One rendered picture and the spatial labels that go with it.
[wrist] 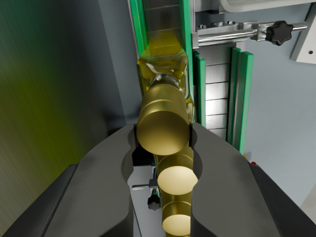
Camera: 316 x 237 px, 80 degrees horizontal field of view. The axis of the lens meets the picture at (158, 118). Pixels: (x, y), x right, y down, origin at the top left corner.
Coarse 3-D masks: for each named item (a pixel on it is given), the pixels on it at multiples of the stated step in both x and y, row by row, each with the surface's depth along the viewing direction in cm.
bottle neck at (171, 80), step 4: (156, 76) 18; (160, 76) 18; (164, 76) 18; (168, 76) 18; (172, 76) 18; (152, 80) 18; (156, 80) 17; (160, 80) 16; (164, 80) 16; (168, 80) 16; (172, 80) 17; (176, 80) 19; (152, 84) 17; (156, 84) 16; (168, 84) 16; (172, 84) 16; (176, 84) 18
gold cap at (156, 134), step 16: (144, 96) 14; (160, 96) 12; (176, 96) 13; (144, 112) 11; (160, 112) 11; (176, 112) 11; (144, 128) 11; (160, 128) 11; (176, 128) 11; (144, 144) 12; (160, 144) 12; (176, 144) 12
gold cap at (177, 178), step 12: (168, 156) 16; (180, 156) 16; (192, 156) 17; (168, 168) 15; (180, 168) 15; (192, 168) 15; (168, 180) 16; (180, 180) 16; (192, 180) 15; (168, 192) 16; (180, 192) 16
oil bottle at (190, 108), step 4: (188, 100) 23; (192, 100) 24; (188, 104) 22; (192, 104) 23; (188, 108) 22; (192, 108) 22; (188, 112) 21; (192, 112) 22; (188, 116) 21; (192, 116) 22; (192, 120) 22
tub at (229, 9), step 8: (224, 0) 37; (232, 0) 43; (240, 0) 43; (248, 0) 42; (256, 0) 42; (264, 0) 39; (272, 0) 37; (280, 0) 36; (288, 0) 36; (296, 0) 36; (304, 0) 36; (312, 0) 36; (224, 8) 37; (232, 8) 37; (240, 8) 37; (248, 8) 37; (256, 8) 37; (264, 8) 37
